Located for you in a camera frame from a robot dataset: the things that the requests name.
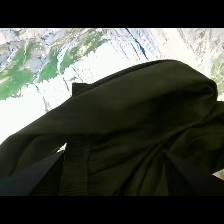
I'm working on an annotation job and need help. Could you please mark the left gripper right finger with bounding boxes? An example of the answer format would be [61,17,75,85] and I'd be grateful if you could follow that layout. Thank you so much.
[162,150,224,197]

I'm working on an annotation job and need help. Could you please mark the dark green trousers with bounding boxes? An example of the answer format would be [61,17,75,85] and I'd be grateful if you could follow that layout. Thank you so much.
[0,59,224,197]

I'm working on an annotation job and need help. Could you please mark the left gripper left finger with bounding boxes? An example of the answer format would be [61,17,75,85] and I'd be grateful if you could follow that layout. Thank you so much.
[0,150,65,197]

